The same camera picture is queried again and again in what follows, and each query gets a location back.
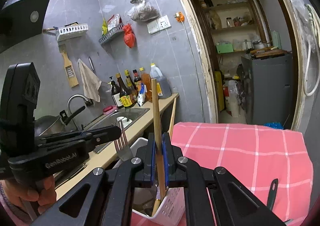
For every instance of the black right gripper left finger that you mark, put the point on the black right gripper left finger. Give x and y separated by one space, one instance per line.
146 152

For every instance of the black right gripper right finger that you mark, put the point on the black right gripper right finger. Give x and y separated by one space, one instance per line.
174 175

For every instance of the wooden chopstick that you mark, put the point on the wooden chopstick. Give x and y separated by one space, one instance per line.
158 140

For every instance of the steel fork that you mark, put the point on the steel fork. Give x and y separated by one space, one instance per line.
121 145

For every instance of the white plastic utensil holder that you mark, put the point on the white plastic utensil holder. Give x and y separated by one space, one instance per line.
148 209

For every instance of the dark green handled knife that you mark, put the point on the dark green handled knife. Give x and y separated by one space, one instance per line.
272 194

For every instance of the pink sleeve forearm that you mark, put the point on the pink sleeve forearm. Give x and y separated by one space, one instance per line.
11 214

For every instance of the left hand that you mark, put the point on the left hand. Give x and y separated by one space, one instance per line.
15 193

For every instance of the black wok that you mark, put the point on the black wok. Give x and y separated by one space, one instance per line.
48 125

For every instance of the white perforated cup in sink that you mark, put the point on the white perforated cup in sink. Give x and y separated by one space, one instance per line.
125 121

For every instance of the blue white seasoning bag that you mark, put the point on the blue white seasoning bag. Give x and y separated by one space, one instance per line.
141 95

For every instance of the stainless steel sink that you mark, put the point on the stainless steel sink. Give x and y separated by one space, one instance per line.
127 116

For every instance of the tall dark vinegar bottle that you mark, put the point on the tall dark vinegar bottle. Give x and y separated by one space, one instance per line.
126 97

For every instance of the pink scrub brush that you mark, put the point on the pink scrub brush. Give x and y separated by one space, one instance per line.
109 109

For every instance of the orange sauce bottle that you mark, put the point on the orange sauce bottle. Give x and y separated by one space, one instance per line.
146 79

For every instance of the dark soy sauce bottle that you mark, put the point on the dark soy sauce bottle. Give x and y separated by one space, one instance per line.
115 91

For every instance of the pink checked tablecloth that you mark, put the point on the pink checked tablecloth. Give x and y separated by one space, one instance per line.
255 155

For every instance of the steel faucet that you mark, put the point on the steel faucet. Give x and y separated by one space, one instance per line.
81 102

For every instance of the wooden grater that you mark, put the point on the wooden grater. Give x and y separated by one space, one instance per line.
70 73

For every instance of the beige hanging towel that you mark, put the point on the beige hanging towel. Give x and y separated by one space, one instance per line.
90 82

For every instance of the green box on shelf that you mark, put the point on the green box on shelf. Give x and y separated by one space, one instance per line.
224 48

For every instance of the grey cabinet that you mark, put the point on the grey cabinet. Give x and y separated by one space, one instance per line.
267 89

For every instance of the red plastic bag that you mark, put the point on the red plastic bag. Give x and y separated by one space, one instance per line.
129 37

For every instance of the black range hood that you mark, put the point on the black range hood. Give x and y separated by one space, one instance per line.
20 20

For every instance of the bag of dried goods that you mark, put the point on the bag of dried goods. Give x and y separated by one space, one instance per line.
142 11

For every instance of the white wall socket plate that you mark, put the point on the white wall socket plate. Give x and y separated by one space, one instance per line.
158 25

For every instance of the grey wall shelf basket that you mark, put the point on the grey wall shelf basket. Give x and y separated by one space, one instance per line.
116 31

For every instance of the white wall shelf basket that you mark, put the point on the white wall shelf basket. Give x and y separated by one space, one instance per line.
72 31

